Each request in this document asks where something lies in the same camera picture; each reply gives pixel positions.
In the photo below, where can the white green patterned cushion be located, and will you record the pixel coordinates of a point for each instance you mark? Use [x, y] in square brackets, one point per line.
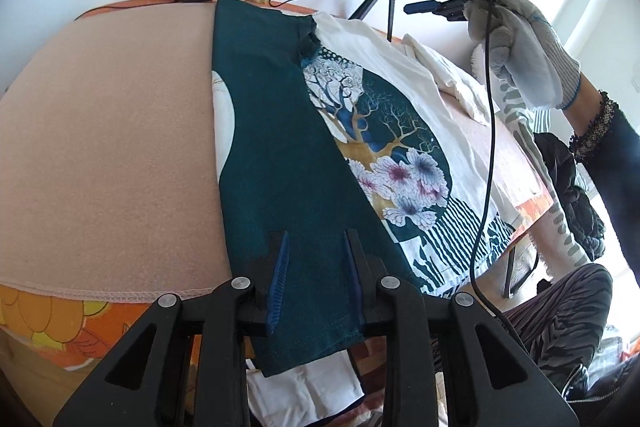
[515, 107]

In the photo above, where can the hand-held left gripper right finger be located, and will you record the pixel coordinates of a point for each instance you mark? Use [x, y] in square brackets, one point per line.
[352, 272]

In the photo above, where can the person's striped pants leg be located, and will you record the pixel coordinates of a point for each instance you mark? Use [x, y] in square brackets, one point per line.
[565, 312]

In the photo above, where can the folded white cloth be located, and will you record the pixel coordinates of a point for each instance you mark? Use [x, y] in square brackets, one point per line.
[450, 72]

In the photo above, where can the teal white printed t-shirt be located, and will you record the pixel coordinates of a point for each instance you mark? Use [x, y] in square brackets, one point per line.
[280, 157]

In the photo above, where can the black metal frame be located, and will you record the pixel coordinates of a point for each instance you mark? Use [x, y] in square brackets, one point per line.
[509, 272]

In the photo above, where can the pile of black clothes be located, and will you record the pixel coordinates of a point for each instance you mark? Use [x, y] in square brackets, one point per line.
[570, 187]

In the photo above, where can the orange floral bed sheet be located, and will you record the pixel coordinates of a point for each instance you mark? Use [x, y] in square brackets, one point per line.
[50, 322]

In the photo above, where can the person's right hand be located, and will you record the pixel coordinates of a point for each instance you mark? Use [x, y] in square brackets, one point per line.
[530, 52]

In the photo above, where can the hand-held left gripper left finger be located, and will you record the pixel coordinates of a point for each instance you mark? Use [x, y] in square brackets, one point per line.
[280, 272]

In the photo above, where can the person's right forearm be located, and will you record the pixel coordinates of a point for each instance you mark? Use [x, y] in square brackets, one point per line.
[617, 167]

